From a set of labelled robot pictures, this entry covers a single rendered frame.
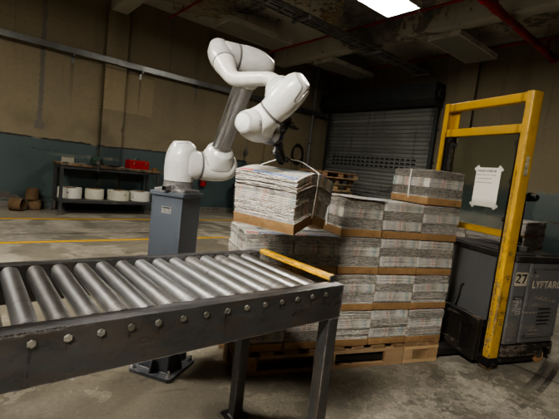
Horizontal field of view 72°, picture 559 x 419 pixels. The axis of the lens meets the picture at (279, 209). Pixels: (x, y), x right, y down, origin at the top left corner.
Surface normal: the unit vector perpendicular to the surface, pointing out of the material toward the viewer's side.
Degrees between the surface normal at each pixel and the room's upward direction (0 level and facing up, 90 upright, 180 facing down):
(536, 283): 90
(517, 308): 90
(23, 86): 90
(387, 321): 89
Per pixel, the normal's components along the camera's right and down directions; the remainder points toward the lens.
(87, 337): 0.63, 0.15
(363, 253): 0.35, 0.13
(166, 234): -0.31, 0.06
